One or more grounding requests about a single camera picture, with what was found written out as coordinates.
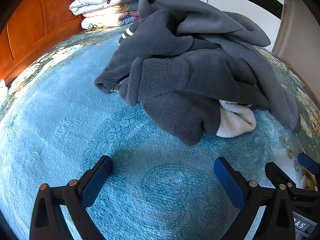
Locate grey fleece pants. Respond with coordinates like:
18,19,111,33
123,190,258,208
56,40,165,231
137,0,302,133

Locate blue floral blanket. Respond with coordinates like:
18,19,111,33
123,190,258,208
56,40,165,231
0,26,320,240

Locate white fleece cloth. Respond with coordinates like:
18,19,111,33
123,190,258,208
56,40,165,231
216,99,257,138

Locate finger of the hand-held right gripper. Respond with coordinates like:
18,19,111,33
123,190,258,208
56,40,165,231
298,152,320,176
265,162,318,205

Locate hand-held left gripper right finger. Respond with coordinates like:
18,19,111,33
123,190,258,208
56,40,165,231
214,157,297,240

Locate grey fleece jacket striped cuffs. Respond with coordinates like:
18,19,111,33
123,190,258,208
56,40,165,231
94,27,272,147

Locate orange wooden headboard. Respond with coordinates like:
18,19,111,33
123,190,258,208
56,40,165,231
0,0,100,85

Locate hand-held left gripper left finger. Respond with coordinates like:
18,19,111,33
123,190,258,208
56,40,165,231
29,155,113,240

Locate folded cream floral quilt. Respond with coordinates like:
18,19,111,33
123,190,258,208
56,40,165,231
81,15,142,30

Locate folded pink floral quilt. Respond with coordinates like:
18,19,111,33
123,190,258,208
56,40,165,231
82,5,140,20

